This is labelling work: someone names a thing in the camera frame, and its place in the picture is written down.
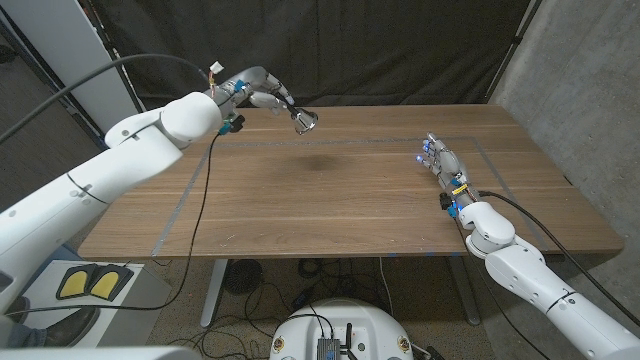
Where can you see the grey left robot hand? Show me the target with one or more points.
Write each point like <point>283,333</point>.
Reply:
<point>255,82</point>

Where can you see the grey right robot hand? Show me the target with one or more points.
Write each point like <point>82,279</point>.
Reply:
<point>447,165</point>

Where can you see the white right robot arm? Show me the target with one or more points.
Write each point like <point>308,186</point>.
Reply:
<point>520,275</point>

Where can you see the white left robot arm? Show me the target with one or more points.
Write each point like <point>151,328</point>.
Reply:
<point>125,155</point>

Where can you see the black backdrop cloth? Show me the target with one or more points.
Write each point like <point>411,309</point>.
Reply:
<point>350,40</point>

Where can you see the black backdrop stand pole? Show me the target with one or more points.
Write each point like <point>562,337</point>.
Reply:
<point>107,44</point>
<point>516,39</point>

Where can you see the grey table leg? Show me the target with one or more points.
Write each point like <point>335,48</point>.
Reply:
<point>467,312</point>

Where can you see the white robot torso base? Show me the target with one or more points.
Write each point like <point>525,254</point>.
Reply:
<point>345,315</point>

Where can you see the black round floor fan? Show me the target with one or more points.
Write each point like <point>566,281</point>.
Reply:
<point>240,277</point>

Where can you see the black power adapter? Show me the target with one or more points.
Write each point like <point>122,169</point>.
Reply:
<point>301,298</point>

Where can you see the black antenna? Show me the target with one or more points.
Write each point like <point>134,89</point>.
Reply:
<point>349,337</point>

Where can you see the white leaning panel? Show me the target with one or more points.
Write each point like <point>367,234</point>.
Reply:
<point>60,40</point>

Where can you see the white table leg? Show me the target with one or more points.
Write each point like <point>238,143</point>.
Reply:
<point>214,290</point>

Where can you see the grey radio box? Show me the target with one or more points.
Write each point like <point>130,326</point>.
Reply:
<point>328,349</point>

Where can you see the white pedal platform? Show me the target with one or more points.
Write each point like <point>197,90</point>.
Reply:
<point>145,300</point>

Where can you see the yellow black foot pedal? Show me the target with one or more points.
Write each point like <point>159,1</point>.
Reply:
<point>106,284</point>
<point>74,283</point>

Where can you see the dark leather shoe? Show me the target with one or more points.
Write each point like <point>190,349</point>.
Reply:
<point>75,327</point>

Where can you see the person's blue jeans leg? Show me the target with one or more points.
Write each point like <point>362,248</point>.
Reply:
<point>25,336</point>

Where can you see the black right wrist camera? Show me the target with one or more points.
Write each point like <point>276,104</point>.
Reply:
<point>446,201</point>

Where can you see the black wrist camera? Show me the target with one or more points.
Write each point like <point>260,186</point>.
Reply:
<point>446,201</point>
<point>232,124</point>

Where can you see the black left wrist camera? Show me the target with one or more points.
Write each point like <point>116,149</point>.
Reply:
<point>232,124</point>

